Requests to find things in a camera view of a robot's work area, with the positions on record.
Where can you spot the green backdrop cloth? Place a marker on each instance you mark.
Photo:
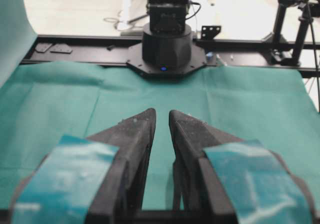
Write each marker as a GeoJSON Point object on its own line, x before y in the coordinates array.
{"type": "Point", "coordinates": [16, 36]}

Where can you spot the black aluminium frame rail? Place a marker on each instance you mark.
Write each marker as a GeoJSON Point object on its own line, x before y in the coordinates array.
{"type": "Point", "coordinates": [126, 51]}

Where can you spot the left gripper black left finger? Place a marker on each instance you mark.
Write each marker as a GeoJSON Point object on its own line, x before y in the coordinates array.
{"type": "Point", "coordinates": [89, 180]}

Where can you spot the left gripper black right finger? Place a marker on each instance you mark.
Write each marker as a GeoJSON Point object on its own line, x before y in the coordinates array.
{"type": "Point", "coordinates": [196, 183]}

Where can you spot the black corner bracket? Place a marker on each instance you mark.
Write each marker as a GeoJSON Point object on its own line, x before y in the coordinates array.
{"type": "Point", "coordinates": [209, 32]}

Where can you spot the black camera stand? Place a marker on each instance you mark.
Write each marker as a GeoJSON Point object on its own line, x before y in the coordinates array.
{"type": "Point", "coordinates": [291, 25]}

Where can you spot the green table cloth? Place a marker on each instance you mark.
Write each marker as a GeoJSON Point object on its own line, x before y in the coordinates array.
{"type": "Point", "coordinates": [40, 103]}

